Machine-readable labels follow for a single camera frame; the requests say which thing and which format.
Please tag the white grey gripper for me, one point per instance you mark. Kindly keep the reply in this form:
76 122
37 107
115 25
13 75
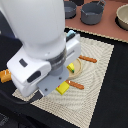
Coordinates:
51 82

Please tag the yellow butter box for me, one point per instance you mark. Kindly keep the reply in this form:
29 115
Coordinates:
62 88

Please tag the yellow toy banana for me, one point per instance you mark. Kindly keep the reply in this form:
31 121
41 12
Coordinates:
71 67

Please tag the orange bread loaf toy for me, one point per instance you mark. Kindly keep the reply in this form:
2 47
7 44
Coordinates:
5 75

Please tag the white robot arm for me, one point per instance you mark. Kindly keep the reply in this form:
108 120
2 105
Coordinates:
40 65

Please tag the round wooden plate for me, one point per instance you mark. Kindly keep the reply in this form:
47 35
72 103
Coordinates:
78 69

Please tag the beige woven placemat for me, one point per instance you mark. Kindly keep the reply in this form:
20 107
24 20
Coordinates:
77 106

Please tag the salmon pink board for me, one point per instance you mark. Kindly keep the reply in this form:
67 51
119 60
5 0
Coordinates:
107 27

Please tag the dark grey pot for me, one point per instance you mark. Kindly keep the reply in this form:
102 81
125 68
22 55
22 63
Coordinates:
91 13

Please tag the beige bowl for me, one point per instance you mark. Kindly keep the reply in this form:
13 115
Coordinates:
122 14

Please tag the fork with wooden handle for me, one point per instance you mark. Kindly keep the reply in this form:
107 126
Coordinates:
74 84

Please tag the knife with wooden handle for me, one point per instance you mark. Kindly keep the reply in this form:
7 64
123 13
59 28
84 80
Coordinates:
88 59

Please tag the grey pan with handle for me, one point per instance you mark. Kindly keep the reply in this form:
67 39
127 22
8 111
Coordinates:
70 9

